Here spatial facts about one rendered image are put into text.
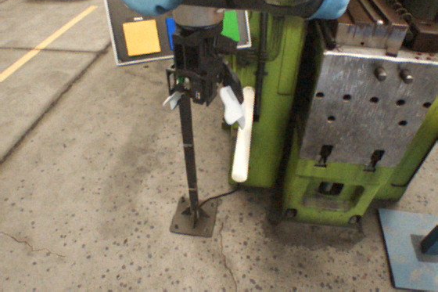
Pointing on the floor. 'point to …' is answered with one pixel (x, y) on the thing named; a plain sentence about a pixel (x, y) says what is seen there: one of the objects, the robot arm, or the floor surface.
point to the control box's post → (188, 151)
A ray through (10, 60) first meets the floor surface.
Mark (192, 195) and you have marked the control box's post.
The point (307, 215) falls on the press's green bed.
